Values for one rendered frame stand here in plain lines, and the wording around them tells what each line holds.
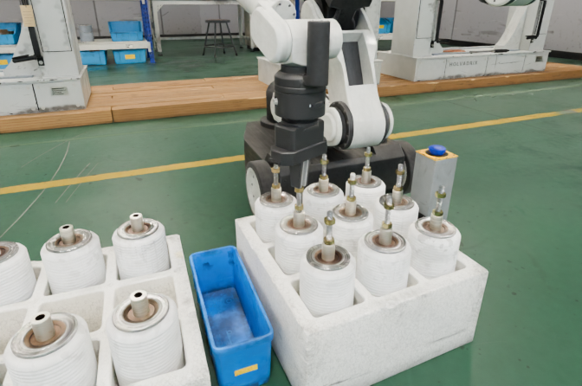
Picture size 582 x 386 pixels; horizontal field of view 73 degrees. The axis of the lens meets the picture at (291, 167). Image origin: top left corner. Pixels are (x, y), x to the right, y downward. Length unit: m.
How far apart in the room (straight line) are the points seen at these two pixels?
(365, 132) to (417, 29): 2.34
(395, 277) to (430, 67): 2.83
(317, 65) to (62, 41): 2.17
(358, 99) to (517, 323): 0.66
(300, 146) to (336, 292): 0.25
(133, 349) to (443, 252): 0.54
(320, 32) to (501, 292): 0.79
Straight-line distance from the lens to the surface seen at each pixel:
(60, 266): 0.81
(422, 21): 3.42
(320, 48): 0.61
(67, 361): 0.62
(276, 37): 0.62
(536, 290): 1.18
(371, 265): 0.73
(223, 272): 0.99
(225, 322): 0.94
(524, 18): 4.38
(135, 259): 0.80
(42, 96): 2.66
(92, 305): 0.83
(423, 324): 0.82
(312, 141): 0.69
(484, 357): 0.95
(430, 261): 0.80
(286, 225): 0.77
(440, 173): 1.01
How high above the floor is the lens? 0.65
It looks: 23 degrees down
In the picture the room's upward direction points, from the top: straight up
